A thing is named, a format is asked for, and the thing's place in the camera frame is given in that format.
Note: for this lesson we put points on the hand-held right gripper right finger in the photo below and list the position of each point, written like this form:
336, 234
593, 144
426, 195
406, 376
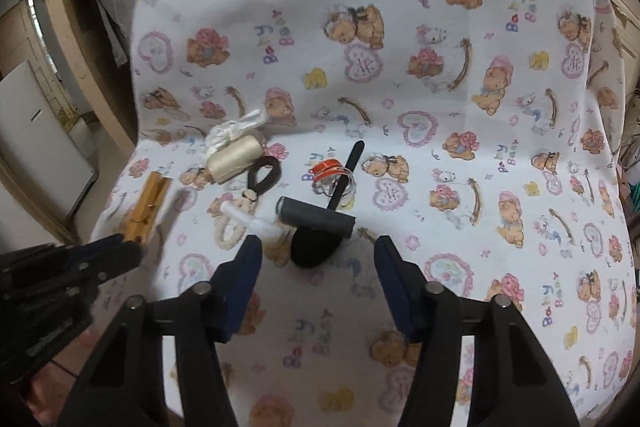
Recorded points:
396, 287

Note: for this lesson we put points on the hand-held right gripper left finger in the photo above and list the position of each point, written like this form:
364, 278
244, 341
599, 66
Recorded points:
244, 279

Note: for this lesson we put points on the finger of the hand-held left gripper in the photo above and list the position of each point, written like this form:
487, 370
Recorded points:
107, 243
117, 259

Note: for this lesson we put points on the wooden clothespin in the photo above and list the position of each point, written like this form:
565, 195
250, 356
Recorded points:
145, 207

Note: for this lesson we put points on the small white bottle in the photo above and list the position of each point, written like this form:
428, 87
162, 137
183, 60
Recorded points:
237, 211

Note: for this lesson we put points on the black round sponge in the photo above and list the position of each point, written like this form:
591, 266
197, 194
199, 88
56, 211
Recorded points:
312, 251

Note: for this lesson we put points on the dark grey cylinder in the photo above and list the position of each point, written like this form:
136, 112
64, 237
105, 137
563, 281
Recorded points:
315, 217

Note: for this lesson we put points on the cream thread spool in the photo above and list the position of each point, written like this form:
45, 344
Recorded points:
235, 158

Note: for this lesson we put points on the black stick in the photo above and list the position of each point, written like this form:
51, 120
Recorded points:
352, 159

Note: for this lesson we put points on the white tissue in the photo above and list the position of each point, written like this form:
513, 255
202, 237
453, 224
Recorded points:
232, 129

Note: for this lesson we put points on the white refrigerator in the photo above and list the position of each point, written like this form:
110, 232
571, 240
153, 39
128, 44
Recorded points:
35, 132

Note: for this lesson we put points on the bear print blanket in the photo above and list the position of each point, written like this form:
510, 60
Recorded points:
400, 82

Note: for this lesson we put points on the wooden door frame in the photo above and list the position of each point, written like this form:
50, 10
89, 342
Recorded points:
65, 32

